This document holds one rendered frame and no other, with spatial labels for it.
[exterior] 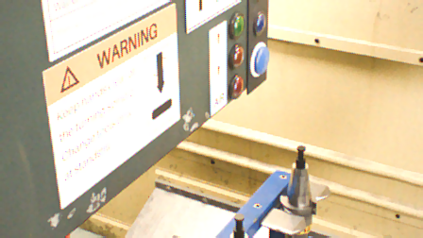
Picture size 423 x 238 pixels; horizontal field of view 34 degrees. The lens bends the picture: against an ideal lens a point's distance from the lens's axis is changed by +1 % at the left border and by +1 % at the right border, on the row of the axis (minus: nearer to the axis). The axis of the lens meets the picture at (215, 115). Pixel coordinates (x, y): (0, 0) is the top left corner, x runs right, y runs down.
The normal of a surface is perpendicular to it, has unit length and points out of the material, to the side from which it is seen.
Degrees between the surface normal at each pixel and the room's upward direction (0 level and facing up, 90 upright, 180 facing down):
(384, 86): 90
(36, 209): 90
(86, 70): 90
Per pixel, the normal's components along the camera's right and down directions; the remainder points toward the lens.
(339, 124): -0.49, 0.40
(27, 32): 0.87, 0.22
